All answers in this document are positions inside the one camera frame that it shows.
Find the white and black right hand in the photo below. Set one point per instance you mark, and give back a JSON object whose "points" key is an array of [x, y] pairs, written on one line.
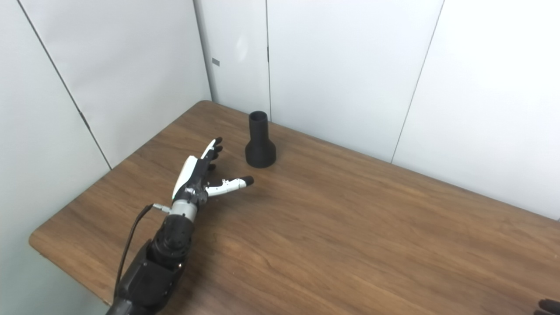
{"points": [[549, 307]]}

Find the white and black left hand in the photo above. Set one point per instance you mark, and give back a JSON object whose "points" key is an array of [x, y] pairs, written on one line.
{"points": [[192, 179]]}

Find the black flared nozzle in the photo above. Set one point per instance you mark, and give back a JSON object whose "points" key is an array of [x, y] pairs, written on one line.
{"points": [[260, 151]]}

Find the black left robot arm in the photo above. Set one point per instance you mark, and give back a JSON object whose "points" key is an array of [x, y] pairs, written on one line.
{"points": [[148, 275]]}

